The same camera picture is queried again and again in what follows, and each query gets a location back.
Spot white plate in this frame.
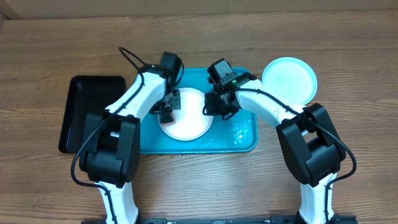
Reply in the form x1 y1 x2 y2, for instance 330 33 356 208
160 88 213 141

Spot light blue plate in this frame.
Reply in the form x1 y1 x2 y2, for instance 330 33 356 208
262 57 318 105

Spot orange sponge with dark scourer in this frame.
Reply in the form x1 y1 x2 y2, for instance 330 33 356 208
159 113 175 124

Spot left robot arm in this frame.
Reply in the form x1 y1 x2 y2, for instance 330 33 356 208
70 62 184 223

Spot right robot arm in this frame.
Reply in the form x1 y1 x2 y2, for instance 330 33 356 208
203 72 347 223

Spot teal plastic tray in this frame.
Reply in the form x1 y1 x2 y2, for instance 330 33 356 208
141 68 258 154

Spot black plastic tray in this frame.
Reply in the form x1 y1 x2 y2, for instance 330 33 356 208
58 75 126 154

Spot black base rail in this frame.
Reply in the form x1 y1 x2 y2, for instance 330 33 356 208
81 215 358 224

